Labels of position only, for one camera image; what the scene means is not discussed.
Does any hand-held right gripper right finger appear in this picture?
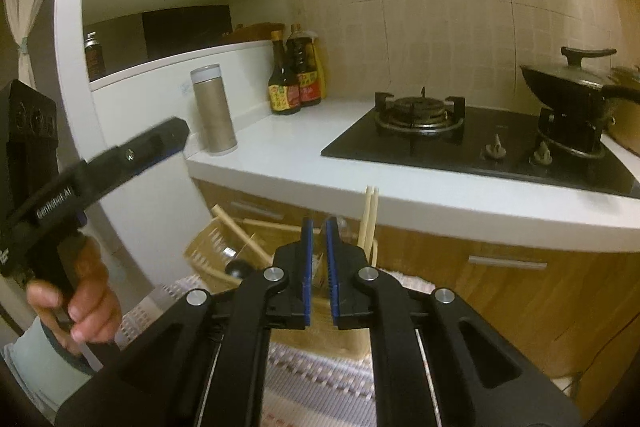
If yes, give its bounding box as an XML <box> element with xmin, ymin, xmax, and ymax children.
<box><xmin>325</xmin><ymin>216</ymin><xmax>583</xmax><ymax>427</ymax></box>

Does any person's left hand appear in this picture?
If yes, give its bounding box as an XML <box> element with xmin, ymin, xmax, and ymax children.
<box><xmin>25</xmin><ymin>234</ymin><xmax>123</xmax><ymax>355</ymax></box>

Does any white curtain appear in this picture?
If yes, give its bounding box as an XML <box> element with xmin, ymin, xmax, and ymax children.
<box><xmin>0</xmin><ymin>0</ymin><xmax>68</xmax><ymax>108</ymax></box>

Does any wooden chopstick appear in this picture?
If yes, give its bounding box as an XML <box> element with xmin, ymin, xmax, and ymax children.
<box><xmin>358</xmin><ymin>187</ymin><xmax>374</xmax><ymax>258</ymax></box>
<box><xmin>211</xmin><ymin>205</ymin><xmax>269</xmax><ymax>261</ymax></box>
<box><xmin>243</xmin><ymin>219</ymin><xmax>302</xmax><ymax>234</ymax></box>
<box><xmin>364</xmin><ymin>187</ymin><xmax>380</xmax><ymax>258</ymax></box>

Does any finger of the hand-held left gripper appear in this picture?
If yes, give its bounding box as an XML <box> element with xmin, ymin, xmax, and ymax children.
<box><xmin>81</xmin><ymin>117</ymin><xmax>190</xmax><ymax>208</ymax></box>

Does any metal drawer handle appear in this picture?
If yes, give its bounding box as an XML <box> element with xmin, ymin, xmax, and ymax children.
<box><xmin>468</xmin><ymin>254</ymin><xmax>548</xmax><ymax>271</ymax></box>
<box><xmin>230</xmin><ymin>201</ymin><xmax>273</xmax><ymax>216</ymax></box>

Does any wooden cutting board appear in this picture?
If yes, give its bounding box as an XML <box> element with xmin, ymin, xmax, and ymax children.
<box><xmin>222</xmin><ymin>23</ymin><xmax>286</xmax><ymax>42</ymax></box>

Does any black wok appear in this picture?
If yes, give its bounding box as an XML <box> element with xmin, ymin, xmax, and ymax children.
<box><xmin>520</xmin><ymin>64</ymin><xmax>640</xmax><ymax>118</ymax></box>

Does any dark spray can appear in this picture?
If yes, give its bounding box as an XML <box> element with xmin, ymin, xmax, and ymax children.
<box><xmin>84</xmin><ymin>32</ymin><xmax>107</xmax><ymax>80</ymax></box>

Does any wooden base cabinet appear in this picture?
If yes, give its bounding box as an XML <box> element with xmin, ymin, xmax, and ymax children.
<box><xmin>192</xmin><ymin>179</ymin><xmax>640</xmax><ymax>388</ymax></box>

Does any black wok lid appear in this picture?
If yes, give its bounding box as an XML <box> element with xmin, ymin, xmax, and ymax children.
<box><xmin>522</xmin><ymin>47</ymin><xmax>618</xmax><ymax>82</ymax></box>

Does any yellow plastic utensil basket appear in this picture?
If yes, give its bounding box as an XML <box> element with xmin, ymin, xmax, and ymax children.
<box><xmin>184</xmin><ymin>217</ymin><xmax>381</xmax><ymax>358</ymax></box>

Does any black soup ladle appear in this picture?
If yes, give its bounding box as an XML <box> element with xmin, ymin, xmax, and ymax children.
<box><xmin>225</xmin><ymin>259</ymin><xmax>253</xmax><ymax>283</ymax></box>

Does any person's left forearm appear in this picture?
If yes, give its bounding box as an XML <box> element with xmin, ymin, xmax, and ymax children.
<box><xmin>0</xmin><ymin>317</ymin><xmax>96</xmax><ymax>413</ymax></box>

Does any black gas stove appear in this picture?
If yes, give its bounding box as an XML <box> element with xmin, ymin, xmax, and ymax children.
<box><xmin>320</xmin><ymin>89</ymin><xmax>640</xmax><ymax>200</ymax></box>

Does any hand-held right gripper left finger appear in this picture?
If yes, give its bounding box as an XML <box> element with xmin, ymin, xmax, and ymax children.
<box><xmin>55</xmin><ymin>217</ymin><xmax>316</xmax><ymax>427</ymax></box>

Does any dark soy sauce bottle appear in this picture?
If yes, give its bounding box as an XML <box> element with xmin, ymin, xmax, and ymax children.
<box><xmin>267</xmin><ymin>30</ymin><xmax>302</xmax><ymax>115</ymax></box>

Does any grey thermos bottle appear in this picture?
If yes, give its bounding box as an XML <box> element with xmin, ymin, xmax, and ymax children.
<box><xmin>190</xmin><ymin>63</ymin><xmax>238</xmax><ymax>156</ymax></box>

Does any red label sauce bottle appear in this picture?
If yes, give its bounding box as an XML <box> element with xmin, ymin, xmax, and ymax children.
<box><xmin>285</xmin><ymin>23</ymin><xmax>325</xmax><ymax>108</ymax></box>

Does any beige rice cooker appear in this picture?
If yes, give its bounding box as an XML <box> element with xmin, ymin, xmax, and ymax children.
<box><xmin>602</xmin><ymin>67</ymin><xmax>640</xmax><ymax>150</ymax></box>

